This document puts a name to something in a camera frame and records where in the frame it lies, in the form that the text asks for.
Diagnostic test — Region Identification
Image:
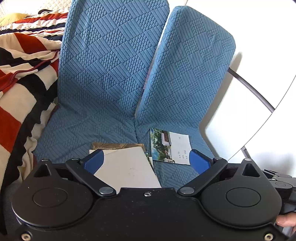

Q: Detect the yellow pillow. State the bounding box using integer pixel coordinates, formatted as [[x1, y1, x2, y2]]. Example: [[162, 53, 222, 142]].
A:
[[0, 13, 28, 27]]

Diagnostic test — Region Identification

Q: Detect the right blue textured chair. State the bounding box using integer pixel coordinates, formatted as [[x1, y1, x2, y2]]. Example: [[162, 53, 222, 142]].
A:
[[135, 6, 236, 189]]

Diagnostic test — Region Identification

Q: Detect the grey metal rail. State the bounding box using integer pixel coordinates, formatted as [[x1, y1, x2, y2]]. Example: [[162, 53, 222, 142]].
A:
[[227, 68, 275, 113]]

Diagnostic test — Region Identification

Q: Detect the left blue textured chair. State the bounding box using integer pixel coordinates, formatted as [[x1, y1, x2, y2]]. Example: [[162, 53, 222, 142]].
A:
[[34, 1, 170, 163]]

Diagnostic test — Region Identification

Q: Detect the postcard under white card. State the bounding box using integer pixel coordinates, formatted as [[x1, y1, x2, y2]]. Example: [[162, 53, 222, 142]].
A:
[[145, 152, 154, 169]]

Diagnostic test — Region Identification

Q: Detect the white square card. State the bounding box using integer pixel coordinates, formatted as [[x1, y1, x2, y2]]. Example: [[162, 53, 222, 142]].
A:
[[93, 147, 161, 193]]

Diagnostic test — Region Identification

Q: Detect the blue textured chair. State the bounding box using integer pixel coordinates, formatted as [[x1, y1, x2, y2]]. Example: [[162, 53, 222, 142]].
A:
[[135, 6, 236, 189], [34, 1, 170, 163]]

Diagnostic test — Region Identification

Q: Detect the person's right hand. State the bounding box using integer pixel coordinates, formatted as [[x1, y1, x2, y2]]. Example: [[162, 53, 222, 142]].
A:
[[276, 212, 296, 228]]

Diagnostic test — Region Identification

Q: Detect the landscape photo postcard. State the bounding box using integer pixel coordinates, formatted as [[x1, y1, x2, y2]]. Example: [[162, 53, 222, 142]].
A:
[[150, 128, 192, 165]]

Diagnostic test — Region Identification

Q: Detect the brown patterned booklet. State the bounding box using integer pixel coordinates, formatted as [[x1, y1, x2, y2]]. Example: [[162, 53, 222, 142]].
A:
[[91, 142, 146, 152]]

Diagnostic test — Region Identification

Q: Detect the red black striped blanket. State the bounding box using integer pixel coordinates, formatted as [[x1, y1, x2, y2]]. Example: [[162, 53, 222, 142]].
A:
[[1, 9, 68, 187]]

